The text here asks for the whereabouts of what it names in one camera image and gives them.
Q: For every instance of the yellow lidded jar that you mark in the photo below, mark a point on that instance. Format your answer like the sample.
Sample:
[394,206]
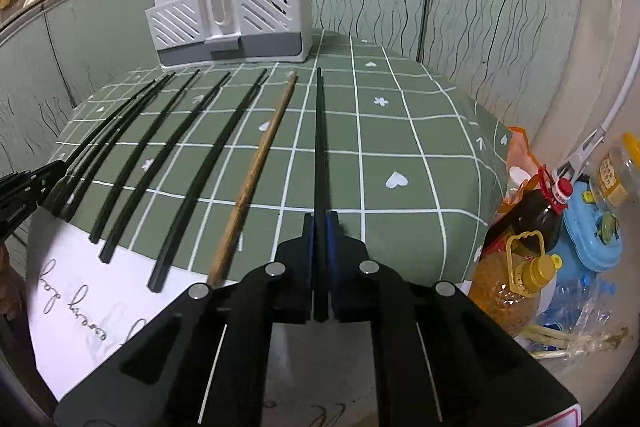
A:
[617,172]

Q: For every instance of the green patterned cabinet door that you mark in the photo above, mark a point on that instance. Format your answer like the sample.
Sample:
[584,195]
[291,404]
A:
[22,97]

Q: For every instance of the clear plastic bag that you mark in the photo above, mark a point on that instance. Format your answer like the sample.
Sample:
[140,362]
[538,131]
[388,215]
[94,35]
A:
[590,344]

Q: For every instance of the brown wooden chopstick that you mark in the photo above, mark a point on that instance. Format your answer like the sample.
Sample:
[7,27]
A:
[238,222]

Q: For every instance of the clear plastic water bottle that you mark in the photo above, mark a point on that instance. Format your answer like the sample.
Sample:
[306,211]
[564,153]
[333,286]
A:
[575,302]

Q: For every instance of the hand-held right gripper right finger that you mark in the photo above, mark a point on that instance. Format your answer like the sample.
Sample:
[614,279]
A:
[331,257]

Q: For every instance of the orange plastic bag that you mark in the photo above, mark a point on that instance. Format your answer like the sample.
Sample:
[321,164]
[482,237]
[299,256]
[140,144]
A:
[520,144]

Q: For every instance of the black chopstick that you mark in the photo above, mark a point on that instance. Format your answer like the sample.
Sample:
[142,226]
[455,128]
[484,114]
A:
[71,208]
[98,232]
[112,248]
[112,122]
[159,274]
[320,157]

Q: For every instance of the white plastic clip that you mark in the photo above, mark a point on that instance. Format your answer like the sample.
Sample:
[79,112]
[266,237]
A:
[580,154]

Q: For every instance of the blue plastic container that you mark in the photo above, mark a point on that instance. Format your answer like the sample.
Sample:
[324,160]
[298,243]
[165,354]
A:
[590,232]

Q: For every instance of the white wall pipe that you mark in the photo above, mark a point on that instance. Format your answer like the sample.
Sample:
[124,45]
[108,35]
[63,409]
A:
[622,97]

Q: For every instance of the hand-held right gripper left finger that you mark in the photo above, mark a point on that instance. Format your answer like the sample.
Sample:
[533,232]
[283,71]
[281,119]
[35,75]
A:
[310,257]

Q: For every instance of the yellow cooking oil bottle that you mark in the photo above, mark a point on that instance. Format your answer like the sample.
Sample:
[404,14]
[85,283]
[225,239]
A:
[500,292]

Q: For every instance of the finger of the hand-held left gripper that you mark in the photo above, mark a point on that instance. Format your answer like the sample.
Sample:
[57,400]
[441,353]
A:
[50,174]

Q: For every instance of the dark oil bottle red cap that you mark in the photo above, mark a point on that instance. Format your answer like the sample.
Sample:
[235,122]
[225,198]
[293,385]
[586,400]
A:
[530,217]

